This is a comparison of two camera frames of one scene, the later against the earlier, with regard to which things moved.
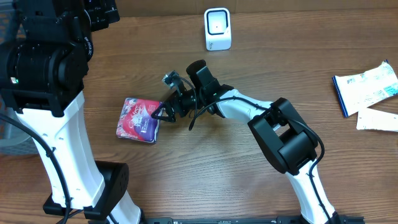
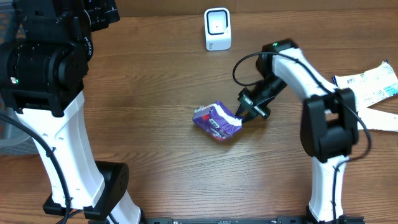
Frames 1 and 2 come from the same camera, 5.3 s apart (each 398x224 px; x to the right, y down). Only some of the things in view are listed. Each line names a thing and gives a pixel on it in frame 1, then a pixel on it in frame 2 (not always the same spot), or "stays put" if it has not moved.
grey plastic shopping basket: (12, 143) stays put
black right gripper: (163, 105) -> (248, 114)
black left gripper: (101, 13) stays put
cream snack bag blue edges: (362, 89) stays put
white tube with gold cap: (374, 119) stays put
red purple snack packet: (135, 121) -> (218, 120)
